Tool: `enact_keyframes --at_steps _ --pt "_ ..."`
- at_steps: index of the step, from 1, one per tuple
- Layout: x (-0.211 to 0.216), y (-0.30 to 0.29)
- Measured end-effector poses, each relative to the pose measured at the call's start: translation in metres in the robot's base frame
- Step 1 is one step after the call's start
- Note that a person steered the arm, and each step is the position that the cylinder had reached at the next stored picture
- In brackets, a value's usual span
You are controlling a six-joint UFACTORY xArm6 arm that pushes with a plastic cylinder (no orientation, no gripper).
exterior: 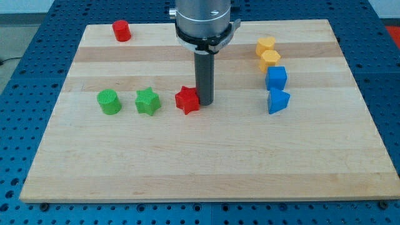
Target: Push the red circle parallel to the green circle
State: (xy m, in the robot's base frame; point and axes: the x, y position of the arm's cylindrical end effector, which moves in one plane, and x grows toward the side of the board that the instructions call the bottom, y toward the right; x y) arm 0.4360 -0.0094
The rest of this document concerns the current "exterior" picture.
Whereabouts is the red star block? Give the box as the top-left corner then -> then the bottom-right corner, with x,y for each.
175,86 -> 200,115

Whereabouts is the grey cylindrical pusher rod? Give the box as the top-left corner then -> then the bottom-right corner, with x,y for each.
194,53 -> 214,106

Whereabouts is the green star block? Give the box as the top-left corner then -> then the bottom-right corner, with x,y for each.
135,87 -> 161,116

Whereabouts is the blue triangle block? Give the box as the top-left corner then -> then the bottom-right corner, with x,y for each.
267,88 -> 291,114

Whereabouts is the blue cube block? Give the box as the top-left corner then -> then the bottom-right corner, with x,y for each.
265,66 -> 288,91

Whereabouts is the wooden board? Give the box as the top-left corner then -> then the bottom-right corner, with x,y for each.
20,19 -> 399,203

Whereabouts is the yellow hexagon block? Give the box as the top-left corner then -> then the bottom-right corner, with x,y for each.
259,50 -> 281,73

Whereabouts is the green cylinder block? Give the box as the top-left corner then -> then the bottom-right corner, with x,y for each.
97,89 -> 122,115

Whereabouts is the yellow pentagon block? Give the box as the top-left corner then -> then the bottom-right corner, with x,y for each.
256,36 -> 276,56

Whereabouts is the red cylinder block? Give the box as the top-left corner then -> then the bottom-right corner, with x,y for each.
112,20 -> 131,42

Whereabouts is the black cable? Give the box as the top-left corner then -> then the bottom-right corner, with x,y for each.
0,56 -> 21,66

